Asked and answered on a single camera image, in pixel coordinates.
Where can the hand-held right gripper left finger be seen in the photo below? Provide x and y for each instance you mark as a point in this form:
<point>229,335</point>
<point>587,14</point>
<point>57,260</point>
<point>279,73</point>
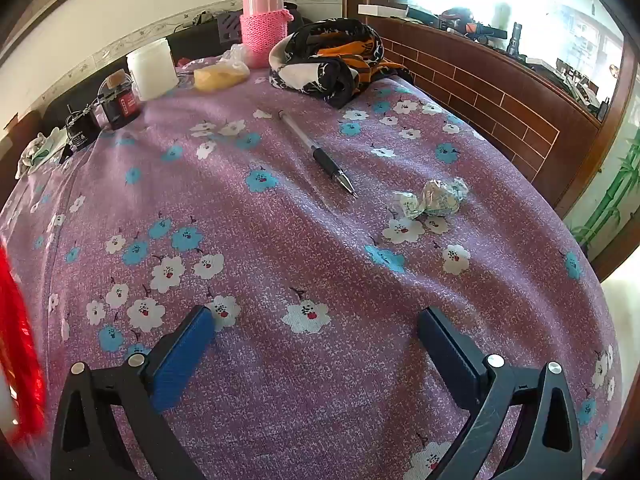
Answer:
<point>180,360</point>

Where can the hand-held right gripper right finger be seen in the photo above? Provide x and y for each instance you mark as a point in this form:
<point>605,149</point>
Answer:
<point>445,355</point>

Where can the large red scalloped plate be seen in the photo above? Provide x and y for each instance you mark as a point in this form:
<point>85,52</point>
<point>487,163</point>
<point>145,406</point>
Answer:
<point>15,335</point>

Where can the wrapped candy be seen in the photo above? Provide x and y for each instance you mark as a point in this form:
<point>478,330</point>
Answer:
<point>440,200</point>

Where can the purple floral tablecloth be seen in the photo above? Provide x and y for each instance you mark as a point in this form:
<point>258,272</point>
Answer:
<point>300,240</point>

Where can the clear black ballpoint pen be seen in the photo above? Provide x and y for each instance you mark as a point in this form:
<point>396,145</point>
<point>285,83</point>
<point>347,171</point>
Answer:
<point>320,155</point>

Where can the small black box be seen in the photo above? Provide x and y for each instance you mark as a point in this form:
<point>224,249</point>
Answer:
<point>82,132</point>

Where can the crumpled white cloth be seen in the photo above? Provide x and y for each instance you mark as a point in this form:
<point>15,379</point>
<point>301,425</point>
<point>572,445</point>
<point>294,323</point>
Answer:
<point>37,152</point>

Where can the dark ink bottle red label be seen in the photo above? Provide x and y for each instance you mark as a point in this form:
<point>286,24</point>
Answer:
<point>120,107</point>

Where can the yellow food in plastic bag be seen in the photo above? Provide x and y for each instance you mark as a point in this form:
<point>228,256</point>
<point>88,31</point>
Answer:
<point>217,79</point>

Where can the white plastic jar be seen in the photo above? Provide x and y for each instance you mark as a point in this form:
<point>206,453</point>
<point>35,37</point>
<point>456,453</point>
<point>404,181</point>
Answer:
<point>152,70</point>

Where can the black orange patterned scarf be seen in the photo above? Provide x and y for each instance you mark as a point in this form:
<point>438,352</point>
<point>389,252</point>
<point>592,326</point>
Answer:
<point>320,70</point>

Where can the dark leather sofa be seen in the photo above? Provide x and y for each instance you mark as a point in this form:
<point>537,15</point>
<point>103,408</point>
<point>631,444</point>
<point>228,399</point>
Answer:
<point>195,40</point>

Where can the black flashlight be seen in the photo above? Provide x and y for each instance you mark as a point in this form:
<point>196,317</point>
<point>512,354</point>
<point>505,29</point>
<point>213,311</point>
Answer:
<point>515,37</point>

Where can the cluttered dark tools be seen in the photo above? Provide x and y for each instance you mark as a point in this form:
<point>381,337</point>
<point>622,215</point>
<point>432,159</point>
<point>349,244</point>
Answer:
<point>450,20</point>

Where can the pink bottle with knitted sleeve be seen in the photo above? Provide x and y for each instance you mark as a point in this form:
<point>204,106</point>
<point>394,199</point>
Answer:
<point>262,35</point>

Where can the dark perforated basket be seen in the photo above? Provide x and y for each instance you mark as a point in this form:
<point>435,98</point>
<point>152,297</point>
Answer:
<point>231,27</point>

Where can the flat white box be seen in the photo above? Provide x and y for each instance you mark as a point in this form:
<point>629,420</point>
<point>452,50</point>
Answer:
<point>380,9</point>

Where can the green bamboo wall decal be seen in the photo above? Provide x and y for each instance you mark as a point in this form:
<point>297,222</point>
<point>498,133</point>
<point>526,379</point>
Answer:
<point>607,195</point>

